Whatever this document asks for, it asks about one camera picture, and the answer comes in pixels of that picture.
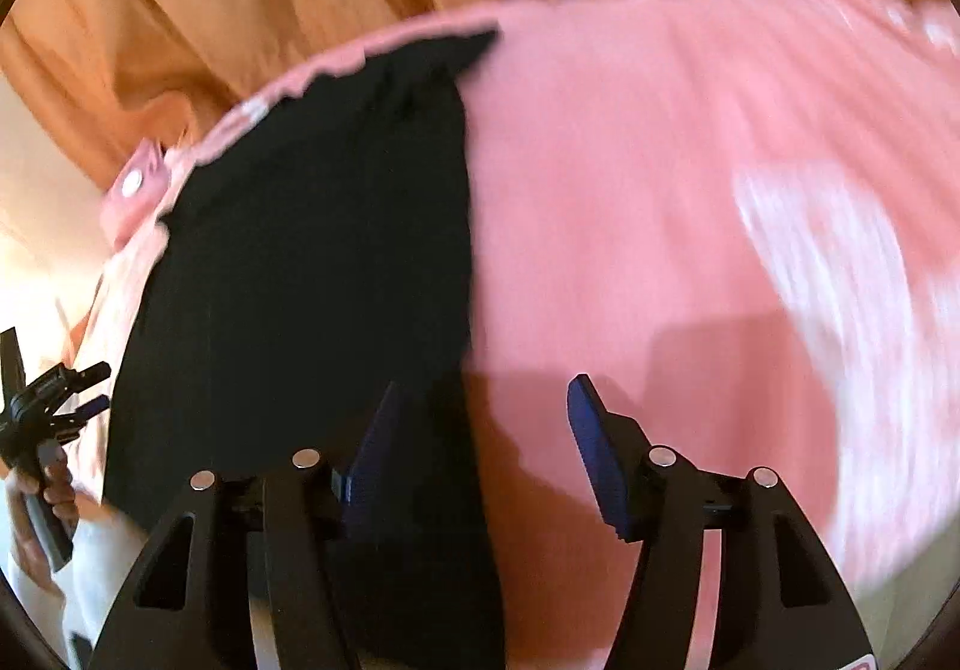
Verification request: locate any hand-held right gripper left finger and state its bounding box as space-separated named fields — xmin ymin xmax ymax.
xmin=88 ymin=381 xmax=410 ymax=670

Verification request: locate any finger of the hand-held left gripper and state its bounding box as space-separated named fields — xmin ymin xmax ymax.
xmin=52 ymin=361 xmax=113 ymax=392
xmin=56 ymin=394 xmax=110 ymax=435

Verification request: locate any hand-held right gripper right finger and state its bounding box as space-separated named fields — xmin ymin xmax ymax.
xmin=567 ymin=374 xmax=878 ymax=670

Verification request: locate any black garment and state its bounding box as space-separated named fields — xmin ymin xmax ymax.
xmin=101 ymin=27 xmax=502 ymax=670

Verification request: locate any person's left hand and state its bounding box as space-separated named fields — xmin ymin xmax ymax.
xmin=6 ymin=449 xmax=80 ymax=577

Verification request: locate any pink printed blanket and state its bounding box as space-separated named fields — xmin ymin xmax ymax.
xmin=56 ymin=0 xmax=960 ymax=670

